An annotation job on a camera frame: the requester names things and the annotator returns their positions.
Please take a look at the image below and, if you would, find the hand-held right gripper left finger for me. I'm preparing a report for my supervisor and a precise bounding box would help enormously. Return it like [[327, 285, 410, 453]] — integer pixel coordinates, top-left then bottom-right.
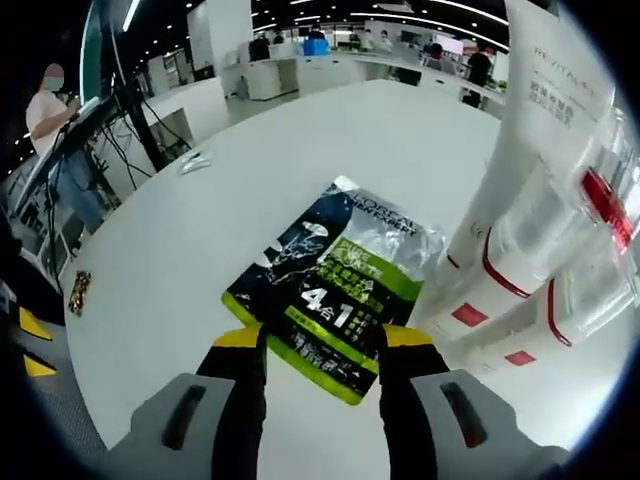
[[107, 327, 269, 480]]

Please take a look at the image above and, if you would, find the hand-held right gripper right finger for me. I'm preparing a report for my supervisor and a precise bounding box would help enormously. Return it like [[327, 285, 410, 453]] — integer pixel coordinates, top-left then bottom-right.
[[377, 323, 571, 480]]

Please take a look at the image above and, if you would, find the gold foil skincare packet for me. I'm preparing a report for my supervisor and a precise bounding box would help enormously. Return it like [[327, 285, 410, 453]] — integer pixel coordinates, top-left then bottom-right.
[[67, 269, 93, 317]]

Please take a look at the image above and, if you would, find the green skincare sachet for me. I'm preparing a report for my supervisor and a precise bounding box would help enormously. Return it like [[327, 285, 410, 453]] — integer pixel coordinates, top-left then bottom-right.
[[220, 174, 448, 407]]

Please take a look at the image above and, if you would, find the small white skincare spray bottle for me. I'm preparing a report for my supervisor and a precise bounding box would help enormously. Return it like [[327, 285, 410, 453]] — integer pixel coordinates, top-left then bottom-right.
[[429, 159, 591, 351], [462, 264, 639, 401]]

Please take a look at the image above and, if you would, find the white skincare tube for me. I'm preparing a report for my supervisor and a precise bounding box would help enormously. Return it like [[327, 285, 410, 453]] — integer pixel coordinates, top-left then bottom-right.
[[444, 0, 617, 274]]

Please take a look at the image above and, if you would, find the standing computer desk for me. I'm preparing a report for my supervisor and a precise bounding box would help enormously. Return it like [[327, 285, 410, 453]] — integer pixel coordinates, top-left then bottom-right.
[[34, 94, 169, 174]]

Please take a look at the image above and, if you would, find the clear plastic wrapper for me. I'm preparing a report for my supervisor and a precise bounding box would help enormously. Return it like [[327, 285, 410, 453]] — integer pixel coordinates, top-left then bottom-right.
[[177, 149, 216, 176]]

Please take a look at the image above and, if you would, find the computer monitor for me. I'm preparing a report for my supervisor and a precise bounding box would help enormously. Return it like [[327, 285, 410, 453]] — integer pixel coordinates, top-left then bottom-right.
[[79, 0, 121, 106]]

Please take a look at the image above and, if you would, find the white long counter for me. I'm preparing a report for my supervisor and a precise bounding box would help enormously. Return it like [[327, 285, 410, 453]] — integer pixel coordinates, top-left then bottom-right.
[[222, 49, 506, 109]]

